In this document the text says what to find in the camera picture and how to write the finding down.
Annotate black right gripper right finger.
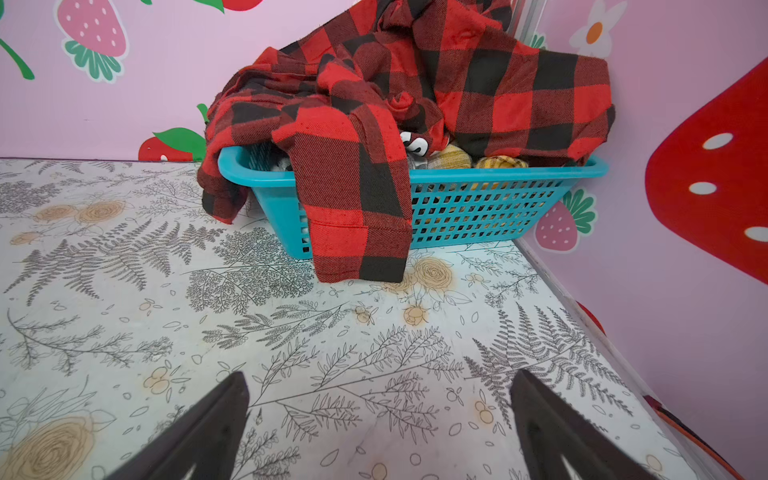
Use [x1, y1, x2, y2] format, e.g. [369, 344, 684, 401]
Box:
[510, 369, 652, 480]

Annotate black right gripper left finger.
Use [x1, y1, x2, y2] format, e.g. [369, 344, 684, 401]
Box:
[109, 372, 249, 480]

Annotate yellow plaid shirt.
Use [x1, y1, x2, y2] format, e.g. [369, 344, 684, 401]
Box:
[427, 144, 529, 169]

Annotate red black plaid shirt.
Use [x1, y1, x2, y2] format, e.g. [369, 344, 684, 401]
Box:
[197, 1, 615, 283]

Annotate teal plastic laundry basket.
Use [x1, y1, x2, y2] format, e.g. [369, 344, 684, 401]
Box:
[219, 145, 609, 260]

